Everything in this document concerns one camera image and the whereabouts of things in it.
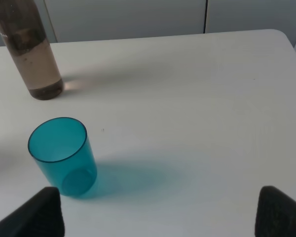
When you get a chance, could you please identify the brown translucent water bottle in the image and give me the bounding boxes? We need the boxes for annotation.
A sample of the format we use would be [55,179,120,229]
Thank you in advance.
[0,0,64,100]

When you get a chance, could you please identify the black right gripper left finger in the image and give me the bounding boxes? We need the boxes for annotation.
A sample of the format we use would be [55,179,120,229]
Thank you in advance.
[0,187,65,237]

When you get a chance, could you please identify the teal translucent plastic cup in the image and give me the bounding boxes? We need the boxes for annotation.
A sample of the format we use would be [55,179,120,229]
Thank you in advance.
[28,117,97,197]

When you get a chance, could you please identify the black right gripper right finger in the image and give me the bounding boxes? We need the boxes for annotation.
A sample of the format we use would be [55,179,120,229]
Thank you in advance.
[255,186,296,237]

